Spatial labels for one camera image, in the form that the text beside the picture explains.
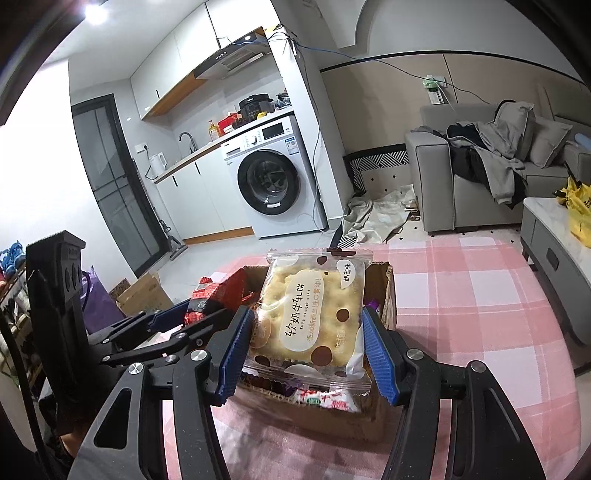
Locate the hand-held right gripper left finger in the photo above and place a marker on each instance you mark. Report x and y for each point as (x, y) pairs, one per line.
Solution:
(233, 360)

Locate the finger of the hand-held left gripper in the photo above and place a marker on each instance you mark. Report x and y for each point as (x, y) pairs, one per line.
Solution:
(170, 313)
(184, 337)

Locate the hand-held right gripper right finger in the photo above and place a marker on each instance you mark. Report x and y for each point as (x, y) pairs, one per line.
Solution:
(381, 364)

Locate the red and black snack packet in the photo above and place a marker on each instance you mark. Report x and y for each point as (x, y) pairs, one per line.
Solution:
(207, 295)

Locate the purple snack packet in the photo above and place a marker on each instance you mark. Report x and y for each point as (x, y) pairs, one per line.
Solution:
(373, 308)

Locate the brown cardboard box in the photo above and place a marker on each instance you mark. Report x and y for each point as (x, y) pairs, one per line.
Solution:
(383, 286)

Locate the clear cracker packet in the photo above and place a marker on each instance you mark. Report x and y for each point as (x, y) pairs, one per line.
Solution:
(309, 318)

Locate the person's left hand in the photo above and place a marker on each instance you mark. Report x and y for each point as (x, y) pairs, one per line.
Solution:
(71, 445)

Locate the printed cardboard carton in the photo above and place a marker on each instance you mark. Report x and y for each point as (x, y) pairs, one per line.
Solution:
(143, 295)

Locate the purple bag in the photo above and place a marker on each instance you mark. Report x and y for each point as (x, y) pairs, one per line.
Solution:
(99, 304)

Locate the red and white snack packet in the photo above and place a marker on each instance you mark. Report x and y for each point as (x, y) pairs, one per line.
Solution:
(332, 400)

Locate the blue shoes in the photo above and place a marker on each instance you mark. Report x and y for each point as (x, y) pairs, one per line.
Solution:
(11, 258)

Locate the upright vacuum cleaner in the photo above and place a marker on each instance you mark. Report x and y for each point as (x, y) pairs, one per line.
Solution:
(173, 244)

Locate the pink checked tablecloth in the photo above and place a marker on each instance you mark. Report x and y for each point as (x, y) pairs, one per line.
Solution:
(461, 300)

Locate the white kitchen base cabinet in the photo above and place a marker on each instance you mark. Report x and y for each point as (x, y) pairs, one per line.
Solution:
(203, 198)

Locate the black framed glass door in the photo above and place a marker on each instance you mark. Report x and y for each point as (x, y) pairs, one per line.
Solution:
(111, 184)

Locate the white electric kettle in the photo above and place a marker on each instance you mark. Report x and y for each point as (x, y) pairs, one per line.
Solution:
(158, 165)

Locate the beige cloth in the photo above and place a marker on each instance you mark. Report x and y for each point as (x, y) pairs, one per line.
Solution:
(374, 212)

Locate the white washing machine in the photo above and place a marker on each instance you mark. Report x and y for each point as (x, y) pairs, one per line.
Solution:
(272, 180)

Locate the kitchen faucet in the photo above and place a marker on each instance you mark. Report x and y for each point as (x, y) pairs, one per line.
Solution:
(187, 138)

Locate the grey sofa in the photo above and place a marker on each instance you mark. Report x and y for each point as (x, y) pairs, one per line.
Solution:
(434, 194)

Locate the yellow bottle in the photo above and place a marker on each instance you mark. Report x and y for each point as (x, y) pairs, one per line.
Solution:
(213, 132)

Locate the red box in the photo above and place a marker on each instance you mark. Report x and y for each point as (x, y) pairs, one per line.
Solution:
(228, 123)

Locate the patterned rug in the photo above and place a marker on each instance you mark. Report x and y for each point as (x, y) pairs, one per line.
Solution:
(378, 159)

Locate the white coffee table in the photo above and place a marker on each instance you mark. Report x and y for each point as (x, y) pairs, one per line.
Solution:
(549, 240)

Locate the black pressure cooker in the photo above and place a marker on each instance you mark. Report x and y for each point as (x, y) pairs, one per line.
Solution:
(254, 107)

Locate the grey and black clothes pile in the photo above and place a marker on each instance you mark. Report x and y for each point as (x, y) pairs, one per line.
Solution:
(498, 152)

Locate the yellow plastic bag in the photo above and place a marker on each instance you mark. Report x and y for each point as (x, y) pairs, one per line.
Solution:
(577, 207)

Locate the range hood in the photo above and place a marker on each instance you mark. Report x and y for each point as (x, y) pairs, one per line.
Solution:
(235, 57)

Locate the grey pillow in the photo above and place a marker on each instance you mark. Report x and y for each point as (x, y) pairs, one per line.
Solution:
(549, 143)

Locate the ceiling light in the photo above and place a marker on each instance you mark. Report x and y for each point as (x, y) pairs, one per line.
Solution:
(98, 10)

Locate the light blue pillow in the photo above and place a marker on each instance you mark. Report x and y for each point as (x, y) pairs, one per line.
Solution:
(584, 138)

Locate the white wall cabinets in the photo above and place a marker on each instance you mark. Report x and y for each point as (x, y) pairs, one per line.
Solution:
(184, 60)

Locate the wall socket with plugs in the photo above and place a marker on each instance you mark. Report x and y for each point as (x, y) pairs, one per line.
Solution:
(434, 90)

